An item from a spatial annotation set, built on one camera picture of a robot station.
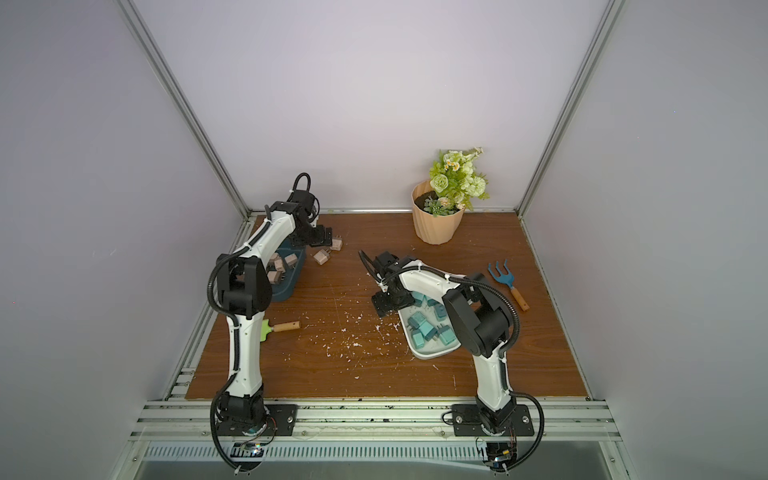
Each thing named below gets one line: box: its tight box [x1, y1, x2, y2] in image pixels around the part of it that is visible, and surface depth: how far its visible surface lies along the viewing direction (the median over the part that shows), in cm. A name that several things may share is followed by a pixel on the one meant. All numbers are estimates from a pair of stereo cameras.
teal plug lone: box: [434, 303, 447, 321], surface depth 91 cm
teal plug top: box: [411, 330, 425, 349], surface depth 85 cm
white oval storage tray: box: [398, 291, 461, 360], surface depth 87 cm
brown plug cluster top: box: [313, 249, 330, 265], surface depth 108 cm
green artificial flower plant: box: [423, 147, 490, 217], surface depth 94 cm
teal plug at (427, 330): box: [418, 320, 437, 341], surface depth 87 cm
